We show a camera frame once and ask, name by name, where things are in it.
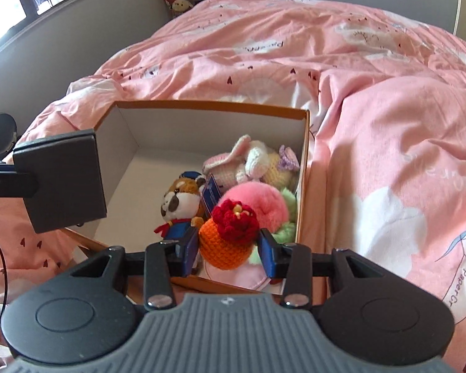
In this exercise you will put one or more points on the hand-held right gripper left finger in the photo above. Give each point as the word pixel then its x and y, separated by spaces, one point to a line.
pixel 188 252

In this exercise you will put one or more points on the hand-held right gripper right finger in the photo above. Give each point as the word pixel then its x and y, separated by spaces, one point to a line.
pixel 268 256

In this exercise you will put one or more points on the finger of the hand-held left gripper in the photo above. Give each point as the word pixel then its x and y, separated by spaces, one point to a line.
pixel 0 166
pixel 7 185

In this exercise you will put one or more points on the pink fabric pouch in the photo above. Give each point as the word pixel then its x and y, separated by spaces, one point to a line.
pixel 240 276

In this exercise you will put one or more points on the orange crochet fruit red flower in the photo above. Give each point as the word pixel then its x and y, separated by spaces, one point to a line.
pixel 221 244

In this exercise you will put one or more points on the red panda plush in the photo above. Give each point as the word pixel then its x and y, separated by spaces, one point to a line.
pixel 178 202

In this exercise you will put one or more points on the pink fluffy peach plush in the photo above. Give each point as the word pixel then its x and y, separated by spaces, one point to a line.
pixel 264 202

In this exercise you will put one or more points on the black square box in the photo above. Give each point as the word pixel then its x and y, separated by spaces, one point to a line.
pixel 62 178

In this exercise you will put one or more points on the white pink crochet bunny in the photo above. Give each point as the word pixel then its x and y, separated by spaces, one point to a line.
pixel 252 163

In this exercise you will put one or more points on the orange cardboard box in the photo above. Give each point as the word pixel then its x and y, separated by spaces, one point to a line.
pixel 147 140

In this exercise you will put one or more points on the dark round chair back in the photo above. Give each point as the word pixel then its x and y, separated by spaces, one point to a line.
pixel 0 134

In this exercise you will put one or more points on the window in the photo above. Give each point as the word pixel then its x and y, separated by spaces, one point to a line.
pixel 15 4

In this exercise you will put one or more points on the pink printed blanket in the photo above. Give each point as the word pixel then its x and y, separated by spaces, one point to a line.
pixel 372 85

